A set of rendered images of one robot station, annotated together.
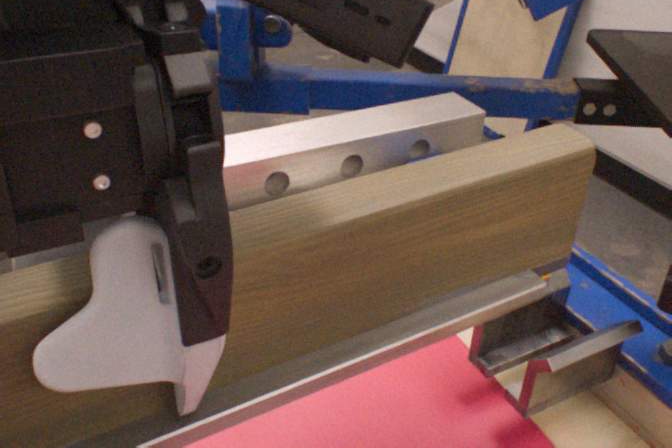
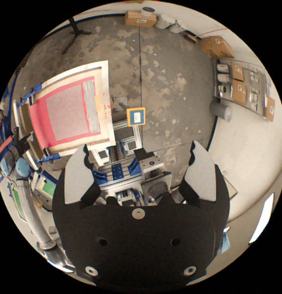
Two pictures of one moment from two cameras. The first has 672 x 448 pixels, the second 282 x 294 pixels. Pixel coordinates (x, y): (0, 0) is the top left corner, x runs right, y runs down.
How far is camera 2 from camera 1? 0.51 m
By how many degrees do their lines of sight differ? 90
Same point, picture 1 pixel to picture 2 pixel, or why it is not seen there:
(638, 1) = not seen: outside the picture
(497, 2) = not seen: outside the picture
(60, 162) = (26, 143)
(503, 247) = (26, 111)
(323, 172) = (18, 116)
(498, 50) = not seen: outside the picture
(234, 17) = (4, 123)
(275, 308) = (28, 128)
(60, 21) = (22, 146)
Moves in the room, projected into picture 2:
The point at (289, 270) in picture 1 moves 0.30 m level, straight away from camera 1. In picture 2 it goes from (27, 128) to (10, 124)
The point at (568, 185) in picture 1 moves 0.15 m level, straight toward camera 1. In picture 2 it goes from (22, 107) to (33, 119)
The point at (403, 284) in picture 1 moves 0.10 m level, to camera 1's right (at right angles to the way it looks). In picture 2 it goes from (27, 119) to (28, 103)
